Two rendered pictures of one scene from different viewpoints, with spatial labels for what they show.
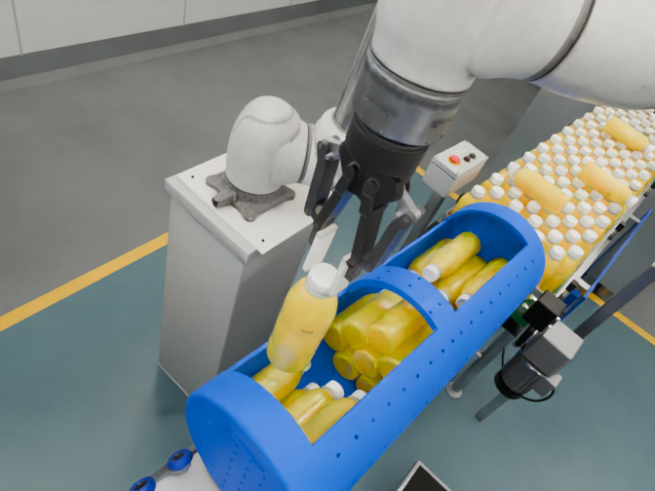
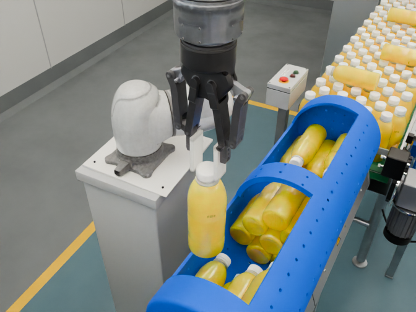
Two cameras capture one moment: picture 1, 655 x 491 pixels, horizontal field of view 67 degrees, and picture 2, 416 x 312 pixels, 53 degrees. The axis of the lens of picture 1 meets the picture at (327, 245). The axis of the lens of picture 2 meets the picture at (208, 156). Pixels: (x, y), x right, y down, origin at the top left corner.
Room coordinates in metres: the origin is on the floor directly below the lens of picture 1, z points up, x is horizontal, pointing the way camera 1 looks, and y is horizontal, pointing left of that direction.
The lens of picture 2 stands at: (-0.12, -0.04, 1.91)
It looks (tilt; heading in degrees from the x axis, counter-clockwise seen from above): 39 degrees down; 3
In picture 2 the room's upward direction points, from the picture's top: straight up
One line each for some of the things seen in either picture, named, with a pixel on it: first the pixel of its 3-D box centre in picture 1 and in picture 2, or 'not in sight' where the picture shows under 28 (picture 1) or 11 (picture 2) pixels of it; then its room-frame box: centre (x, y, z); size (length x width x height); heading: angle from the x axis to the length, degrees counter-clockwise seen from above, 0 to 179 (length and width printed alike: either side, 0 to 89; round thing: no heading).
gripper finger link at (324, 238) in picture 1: (319, 248); (196, 150); (0.42, 0.01, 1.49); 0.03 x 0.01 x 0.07; 152
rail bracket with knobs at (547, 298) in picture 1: (541, 311); (394, 164); (1.07, -0.65, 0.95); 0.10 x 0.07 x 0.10; 62
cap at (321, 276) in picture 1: (324, 278); (207, 171); (0.41, -0.01, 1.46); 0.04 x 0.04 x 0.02
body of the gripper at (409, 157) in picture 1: (377, 159); (208, 67); (0.41, -0.01, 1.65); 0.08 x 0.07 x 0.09; 62
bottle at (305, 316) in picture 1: (303, 321); (207, 212); (0.41, -0.01, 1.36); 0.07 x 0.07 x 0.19
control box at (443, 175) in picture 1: (455, 168); (286, 86); (1.44, -0.29, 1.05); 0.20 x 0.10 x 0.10; 152
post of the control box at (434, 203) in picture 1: (393, 271); (273, 184); (1.44, -0.29, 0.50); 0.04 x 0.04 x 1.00; 62
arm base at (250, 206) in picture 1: (247, 184); (136, 151); (0.98, 0.26, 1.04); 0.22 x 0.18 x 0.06; 155
